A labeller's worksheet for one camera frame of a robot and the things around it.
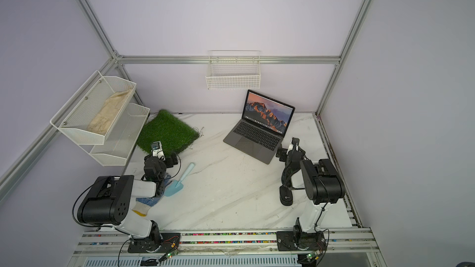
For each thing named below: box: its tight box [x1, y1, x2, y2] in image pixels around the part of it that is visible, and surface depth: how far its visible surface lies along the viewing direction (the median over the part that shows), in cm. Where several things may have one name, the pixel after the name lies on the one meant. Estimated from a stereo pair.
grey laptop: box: [222, 89, 296, 165], surface depth 109 cm
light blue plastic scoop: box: [163, 162, 195, 197], surface depth 91 cm
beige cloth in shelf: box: [87, 88, 133, 136], surface depth 80 cm
